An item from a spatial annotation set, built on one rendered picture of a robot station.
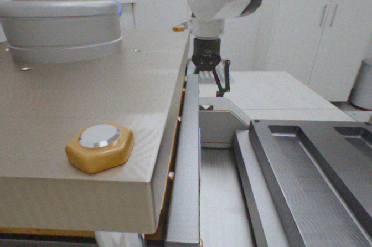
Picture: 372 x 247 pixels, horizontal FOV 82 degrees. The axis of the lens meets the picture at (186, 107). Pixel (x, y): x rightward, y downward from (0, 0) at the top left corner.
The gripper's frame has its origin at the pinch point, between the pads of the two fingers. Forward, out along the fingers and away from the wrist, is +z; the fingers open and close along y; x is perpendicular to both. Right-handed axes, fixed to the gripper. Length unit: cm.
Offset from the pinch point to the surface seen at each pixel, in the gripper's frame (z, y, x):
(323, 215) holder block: -14, 7, -48
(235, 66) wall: 47, 50, 203
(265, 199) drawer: -12.5, 3.4, -45.8
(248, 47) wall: 24, 64, 204
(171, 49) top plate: -26, -6, -43
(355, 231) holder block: -14, 9, -50
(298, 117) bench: 9.9, 36.2, 10.6
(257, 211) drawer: -12.4, 2.3, -47.1
